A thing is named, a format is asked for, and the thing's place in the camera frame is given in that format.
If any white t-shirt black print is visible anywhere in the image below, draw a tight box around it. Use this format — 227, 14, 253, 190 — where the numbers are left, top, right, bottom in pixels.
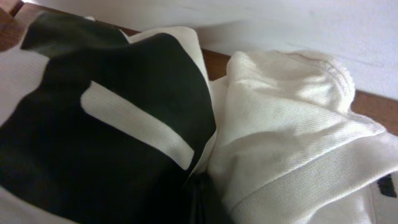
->
1, 12, 397, 223

